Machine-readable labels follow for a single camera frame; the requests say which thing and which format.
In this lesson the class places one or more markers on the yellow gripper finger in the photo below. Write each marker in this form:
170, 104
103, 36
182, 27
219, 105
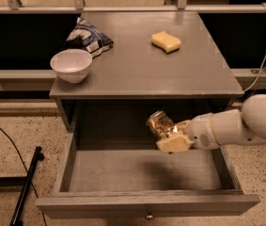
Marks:
182, 125
175, 143

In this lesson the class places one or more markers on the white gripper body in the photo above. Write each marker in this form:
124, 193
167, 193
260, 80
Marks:
200, 132

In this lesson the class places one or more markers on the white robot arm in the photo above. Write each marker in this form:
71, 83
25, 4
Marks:
245, 126

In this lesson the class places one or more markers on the round metal drawer knob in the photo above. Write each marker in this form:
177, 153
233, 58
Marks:
149, 215

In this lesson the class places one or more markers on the open grey top drawer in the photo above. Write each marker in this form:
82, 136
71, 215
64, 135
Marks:
126, 183

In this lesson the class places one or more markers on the grey wooden cabinet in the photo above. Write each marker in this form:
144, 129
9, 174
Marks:
136, 78

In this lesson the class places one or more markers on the yellow sponge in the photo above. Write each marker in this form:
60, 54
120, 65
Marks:
165, 41

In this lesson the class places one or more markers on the white ceramic bowl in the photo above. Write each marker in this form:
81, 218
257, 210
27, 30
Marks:
72, 65

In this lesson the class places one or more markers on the blue white chip bag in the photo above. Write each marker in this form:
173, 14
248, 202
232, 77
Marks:
88, 37

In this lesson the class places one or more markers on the black metal stand leg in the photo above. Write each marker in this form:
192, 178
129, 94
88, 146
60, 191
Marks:
27, 183

